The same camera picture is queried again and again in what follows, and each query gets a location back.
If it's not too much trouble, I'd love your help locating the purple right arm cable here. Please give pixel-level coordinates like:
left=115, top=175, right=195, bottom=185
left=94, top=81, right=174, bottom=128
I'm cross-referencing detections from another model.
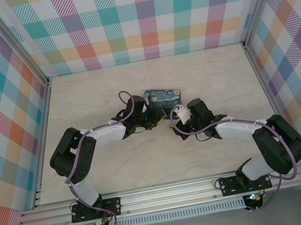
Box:
left=168, top=89, right=301, bottom=224

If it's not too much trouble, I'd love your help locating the aluminium left side rail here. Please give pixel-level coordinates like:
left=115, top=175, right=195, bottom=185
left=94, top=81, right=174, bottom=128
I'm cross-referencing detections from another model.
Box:
left=12, top=77, right=72, bottom=210

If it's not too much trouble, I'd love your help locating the aluminium right side rail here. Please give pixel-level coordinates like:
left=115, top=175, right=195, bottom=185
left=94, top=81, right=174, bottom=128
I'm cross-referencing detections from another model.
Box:
left=242, top=35, right=301, bottom=170

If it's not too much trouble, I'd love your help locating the white slotted cable duct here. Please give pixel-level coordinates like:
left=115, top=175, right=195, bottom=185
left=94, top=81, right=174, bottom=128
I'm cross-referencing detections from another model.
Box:
left=74, top=196, right=247, bottom=225

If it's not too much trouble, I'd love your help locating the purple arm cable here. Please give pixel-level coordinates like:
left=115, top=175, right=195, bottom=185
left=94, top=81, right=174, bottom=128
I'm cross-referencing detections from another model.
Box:
left=53, top=88, right=156, bottom=225
left=168, top=89, right=301, bottom=224

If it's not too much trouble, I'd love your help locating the aluminium mounting rail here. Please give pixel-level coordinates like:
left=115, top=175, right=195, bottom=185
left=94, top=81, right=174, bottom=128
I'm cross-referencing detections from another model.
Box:
left=15, top=161, right=301, bottom=225

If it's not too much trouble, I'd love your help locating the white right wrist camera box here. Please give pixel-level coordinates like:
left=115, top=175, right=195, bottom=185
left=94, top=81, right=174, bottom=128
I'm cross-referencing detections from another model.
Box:
left=173, top=104, right=192, bottom=124

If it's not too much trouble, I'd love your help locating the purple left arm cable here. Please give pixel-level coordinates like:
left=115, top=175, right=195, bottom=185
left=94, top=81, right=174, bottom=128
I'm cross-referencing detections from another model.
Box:
left=53, top=88, right=156, bottom=225

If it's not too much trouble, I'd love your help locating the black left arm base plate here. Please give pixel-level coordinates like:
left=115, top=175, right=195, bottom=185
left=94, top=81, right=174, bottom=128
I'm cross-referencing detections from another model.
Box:
left=69, top=195, right=124, bottom=224

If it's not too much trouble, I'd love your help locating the starry night painted tin box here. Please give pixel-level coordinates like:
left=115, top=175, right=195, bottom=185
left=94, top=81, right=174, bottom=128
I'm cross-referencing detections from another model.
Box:
left=141, top=84, right=185, bottom=114

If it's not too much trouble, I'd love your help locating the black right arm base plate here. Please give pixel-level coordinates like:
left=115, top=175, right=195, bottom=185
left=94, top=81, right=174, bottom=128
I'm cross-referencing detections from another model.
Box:
left=218, top=169, right=273, bottom=197

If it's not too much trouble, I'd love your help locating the aluminium left frame post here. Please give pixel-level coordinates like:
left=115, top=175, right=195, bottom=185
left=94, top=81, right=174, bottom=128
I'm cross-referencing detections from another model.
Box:
left=0, top=0, right=53, bottom=95

